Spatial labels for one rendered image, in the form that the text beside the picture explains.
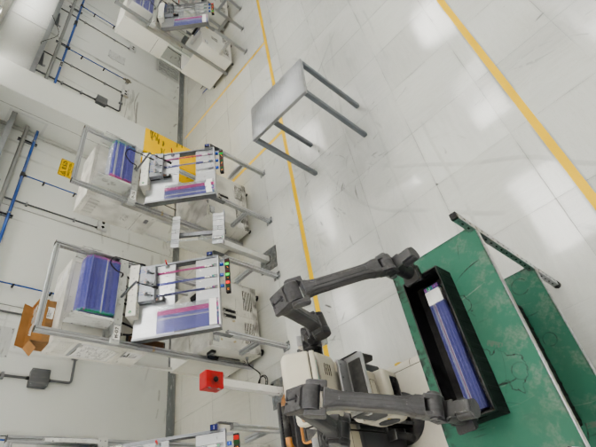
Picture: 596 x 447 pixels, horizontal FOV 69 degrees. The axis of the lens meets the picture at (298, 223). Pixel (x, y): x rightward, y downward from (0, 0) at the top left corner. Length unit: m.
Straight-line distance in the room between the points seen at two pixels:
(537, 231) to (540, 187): 0.29
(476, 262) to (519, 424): 0.60
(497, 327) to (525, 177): 1.49
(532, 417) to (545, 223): 1.46
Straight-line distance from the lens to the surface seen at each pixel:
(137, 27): 7.47
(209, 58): 7.62
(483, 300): 1.87
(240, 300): 4.31
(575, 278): 2.80
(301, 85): 3.81
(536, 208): 3.00
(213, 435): 3.34
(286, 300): 1.60
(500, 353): 1.81
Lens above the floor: 2.58
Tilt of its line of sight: 36 degrees down
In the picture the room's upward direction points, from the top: 65 degrees counter-clockwise
